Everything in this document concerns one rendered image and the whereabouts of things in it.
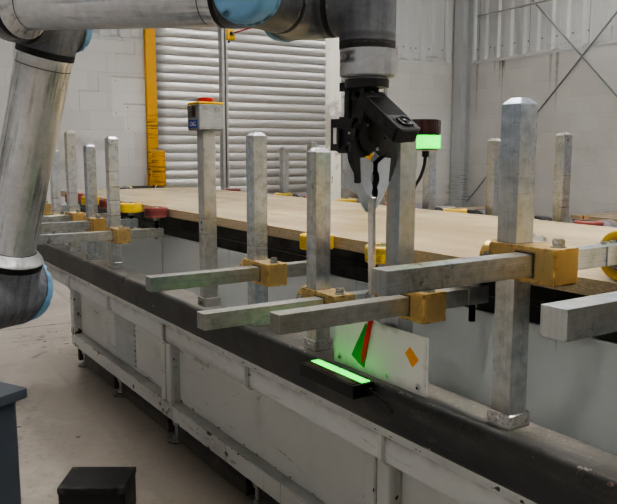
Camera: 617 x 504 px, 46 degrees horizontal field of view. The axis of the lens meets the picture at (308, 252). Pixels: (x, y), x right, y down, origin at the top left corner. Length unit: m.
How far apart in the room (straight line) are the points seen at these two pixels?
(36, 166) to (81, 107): 7.50
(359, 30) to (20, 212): 0.84
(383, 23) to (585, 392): 0.68
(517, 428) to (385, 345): 0.29
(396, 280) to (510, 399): 0.32
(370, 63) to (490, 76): 10.30
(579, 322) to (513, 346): 0.40
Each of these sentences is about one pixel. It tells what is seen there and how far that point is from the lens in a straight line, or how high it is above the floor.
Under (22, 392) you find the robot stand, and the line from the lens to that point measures 1.69.
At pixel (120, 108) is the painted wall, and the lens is 9.24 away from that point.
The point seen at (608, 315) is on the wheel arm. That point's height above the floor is 0.95.
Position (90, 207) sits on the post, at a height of 0.89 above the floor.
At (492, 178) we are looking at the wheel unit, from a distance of 2.57.
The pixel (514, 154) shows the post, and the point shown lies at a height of 1.09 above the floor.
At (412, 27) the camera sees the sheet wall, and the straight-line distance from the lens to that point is 11.39.
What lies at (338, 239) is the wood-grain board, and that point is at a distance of 1.72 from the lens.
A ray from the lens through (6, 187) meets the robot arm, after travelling 1.65.
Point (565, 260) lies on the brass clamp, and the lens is 1.03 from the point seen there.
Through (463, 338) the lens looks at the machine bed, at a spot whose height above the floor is 0.74.
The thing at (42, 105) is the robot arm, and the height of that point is 1.19.
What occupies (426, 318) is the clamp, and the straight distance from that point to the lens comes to 1.21.
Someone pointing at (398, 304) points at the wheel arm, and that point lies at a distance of 1.21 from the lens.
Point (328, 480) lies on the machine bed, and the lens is 2.03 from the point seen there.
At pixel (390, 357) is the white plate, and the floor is 0.75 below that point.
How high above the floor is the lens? 1.10
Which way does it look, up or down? 8 degrees down
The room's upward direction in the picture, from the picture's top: straight up
